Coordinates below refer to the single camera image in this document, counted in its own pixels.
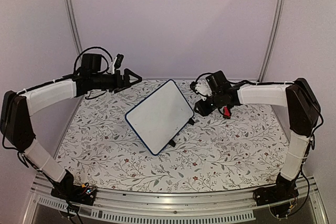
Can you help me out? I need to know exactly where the red whiteboard eraser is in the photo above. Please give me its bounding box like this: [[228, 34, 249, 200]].
[[223, 106, 232, 119]]

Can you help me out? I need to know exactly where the right aluminium frame post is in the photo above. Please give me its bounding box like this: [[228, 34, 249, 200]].
[[257, 0, 285, 82]]

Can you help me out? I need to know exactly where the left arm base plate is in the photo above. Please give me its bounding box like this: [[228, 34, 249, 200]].
[[51, 183, 97, 206]]

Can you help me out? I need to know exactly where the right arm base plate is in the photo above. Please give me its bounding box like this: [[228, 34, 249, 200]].
[[253, 183, 299, 206]]

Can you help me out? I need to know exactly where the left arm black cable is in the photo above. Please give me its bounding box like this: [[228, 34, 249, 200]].
[[73, 47, 113, 78]]

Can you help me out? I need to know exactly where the floral patterned table mat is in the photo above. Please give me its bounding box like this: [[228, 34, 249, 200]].
[[56, 80, 289, 193]]

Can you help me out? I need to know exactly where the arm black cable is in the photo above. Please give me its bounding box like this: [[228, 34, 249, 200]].
[[73, 47, 113, 78], [194, 71, 325, 151]]

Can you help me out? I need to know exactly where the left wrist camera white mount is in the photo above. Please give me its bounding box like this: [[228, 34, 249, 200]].
[[109, 54, 124, 74]]

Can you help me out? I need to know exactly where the black whiteboard stand foot left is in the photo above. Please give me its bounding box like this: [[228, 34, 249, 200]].
[[169, 140, 176, 147]]

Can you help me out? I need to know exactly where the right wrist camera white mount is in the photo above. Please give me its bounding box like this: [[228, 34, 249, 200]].
[[190, 81, 212, 101]]

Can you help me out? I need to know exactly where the aluminium frame post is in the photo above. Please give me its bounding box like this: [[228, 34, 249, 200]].
[[59, 0, 92, 83], [257, 0, 285, 82]]

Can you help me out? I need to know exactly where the blue-framed whiteboard with writing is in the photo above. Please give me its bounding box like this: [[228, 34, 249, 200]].
[[125, 79, 195, 156]]

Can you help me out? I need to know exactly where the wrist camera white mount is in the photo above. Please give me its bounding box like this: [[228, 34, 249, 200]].
[[190, 81, 212, 101], [109, 54, 124, 74]]

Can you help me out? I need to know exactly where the black whiteboard stand foot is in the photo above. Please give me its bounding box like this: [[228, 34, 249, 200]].
[[188, 118, 195, 125], [169, 140, 176, 147]]

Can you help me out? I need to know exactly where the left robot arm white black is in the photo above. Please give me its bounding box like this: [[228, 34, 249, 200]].
[[1, 52, 142, 200]]

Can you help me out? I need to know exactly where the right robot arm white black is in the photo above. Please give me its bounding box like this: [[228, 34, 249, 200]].
[[190, 70, 324, 201]]

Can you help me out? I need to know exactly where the left aluminium frame post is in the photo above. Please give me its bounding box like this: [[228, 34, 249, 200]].
[[59, 0, 92, 83]]

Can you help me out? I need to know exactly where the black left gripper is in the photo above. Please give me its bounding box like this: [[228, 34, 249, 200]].
[[91, 68, 142, 94]]

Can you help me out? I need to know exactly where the aluminium front rail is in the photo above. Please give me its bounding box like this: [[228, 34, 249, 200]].
[[23, 175, 330, 223]]

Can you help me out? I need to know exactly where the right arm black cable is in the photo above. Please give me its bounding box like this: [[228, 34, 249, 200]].
[[194, 71, 325, 151]]

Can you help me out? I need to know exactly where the black whiteboard stand foot right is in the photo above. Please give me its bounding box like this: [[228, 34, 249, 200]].
[[188, 118, 195, 125]]

